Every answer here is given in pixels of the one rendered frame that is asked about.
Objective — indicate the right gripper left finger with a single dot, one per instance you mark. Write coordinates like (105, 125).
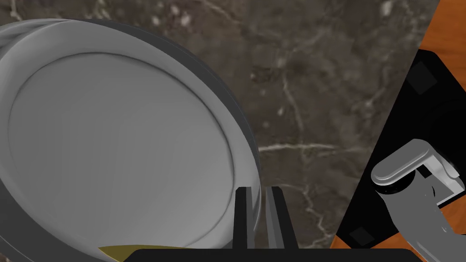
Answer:
(241, 218)

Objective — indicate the grey round plate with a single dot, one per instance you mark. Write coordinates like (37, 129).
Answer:
(120, 145)

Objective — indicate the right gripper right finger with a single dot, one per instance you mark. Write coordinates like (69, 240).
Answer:
(279, 222)

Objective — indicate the yellow flat piece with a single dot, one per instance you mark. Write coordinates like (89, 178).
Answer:
(122, 252)

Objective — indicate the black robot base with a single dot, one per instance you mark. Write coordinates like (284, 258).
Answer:
(393, 120)

